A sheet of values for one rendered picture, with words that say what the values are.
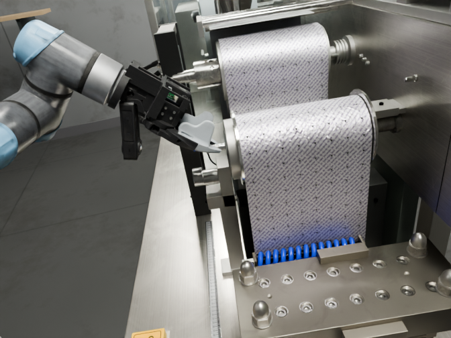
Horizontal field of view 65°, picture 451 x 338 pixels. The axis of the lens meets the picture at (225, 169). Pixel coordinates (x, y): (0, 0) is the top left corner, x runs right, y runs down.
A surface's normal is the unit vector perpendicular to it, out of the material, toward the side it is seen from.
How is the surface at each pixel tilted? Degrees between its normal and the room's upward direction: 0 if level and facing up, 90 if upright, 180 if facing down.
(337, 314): 0
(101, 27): 90
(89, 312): 0
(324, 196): 90
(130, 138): 90
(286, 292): 0
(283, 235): 90
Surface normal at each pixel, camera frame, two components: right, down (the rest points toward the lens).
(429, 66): -0.99, 0.16
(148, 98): 0.08, 0.49
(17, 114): 0.69, -0.58
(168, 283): -0.14, -0.85
